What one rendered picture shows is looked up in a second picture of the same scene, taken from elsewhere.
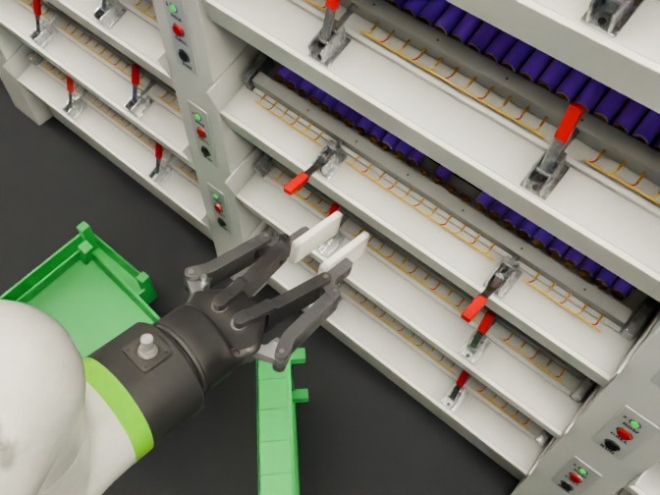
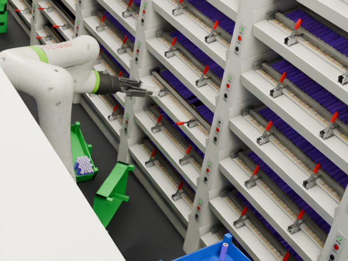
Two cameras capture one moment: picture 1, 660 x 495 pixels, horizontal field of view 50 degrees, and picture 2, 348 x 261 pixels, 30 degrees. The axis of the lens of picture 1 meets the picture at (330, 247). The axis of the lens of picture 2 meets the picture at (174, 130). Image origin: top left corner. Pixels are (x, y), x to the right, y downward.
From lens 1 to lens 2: 2.12 m
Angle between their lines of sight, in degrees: 29
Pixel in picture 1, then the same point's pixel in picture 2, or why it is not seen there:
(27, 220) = not seen: hidden behind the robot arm
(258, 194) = (141, 115)
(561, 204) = (201, 89)
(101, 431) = (92, 76)
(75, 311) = not seen: hidden behind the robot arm
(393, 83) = (179, 64)
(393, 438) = (151, 220)
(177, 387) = (107, 80)
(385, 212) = (171, 106)
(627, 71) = (208, 50)
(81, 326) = not seen: hidden behind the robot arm
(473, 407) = (181, 202)
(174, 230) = (106, 145)
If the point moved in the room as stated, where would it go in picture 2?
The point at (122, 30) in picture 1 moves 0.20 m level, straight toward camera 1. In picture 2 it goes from (122, 56) to (119, 74)
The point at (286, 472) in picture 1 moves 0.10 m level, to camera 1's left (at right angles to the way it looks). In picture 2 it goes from (111, 186) to (91, 178)
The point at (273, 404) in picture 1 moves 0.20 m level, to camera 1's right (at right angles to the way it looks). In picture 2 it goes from (116, 172) to (157, 187)
